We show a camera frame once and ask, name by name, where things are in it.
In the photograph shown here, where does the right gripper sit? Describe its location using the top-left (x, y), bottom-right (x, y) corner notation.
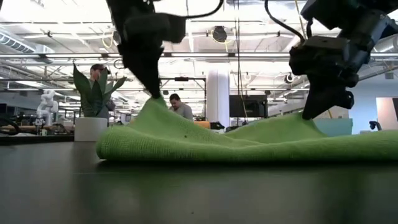
top-left (289, 15), bottom-right (391, 121)

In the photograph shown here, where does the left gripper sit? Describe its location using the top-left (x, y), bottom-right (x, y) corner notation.
top-left (117, 40), bottom-right (165, 99)

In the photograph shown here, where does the green microfiber towel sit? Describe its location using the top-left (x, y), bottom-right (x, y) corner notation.
top-left (95, 96), bottom-right (398, 163)

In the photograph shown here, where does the teal plastic bin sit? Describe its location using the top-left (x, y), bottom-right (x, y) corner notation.
top-left (312, 118), bottom-right (354, 137)

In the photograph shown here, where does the person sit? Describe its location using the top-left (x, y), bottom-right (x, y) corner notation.
top-left (169, 93), bottom-right (194, 121)
top-left (81, 63), bottom-right (116, 124)

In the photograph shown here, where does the artificial plant in white pot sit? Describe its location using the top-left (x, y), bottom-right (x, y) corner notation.
top-left (73, 63), bottom-right (127, 142)

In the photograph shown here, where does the black monitor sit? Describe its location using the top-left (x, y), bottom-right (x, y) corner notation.
top-left (229, 95), bottom-right (269, 118)

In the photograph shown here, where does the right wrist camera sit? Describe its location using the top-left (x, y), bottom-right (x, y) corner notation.
top-left (294, 35), bottom-right (351, 58)

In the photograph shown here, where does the orange hanging power cable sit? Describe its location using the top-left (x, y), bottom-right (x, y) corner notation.
top-left (294, 0), bottom-right (333, 119)

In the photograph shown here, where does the black hanging cable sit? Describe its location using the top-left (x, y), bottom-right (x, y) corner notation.
top-left (236, 0), bottom-right (243, 94)

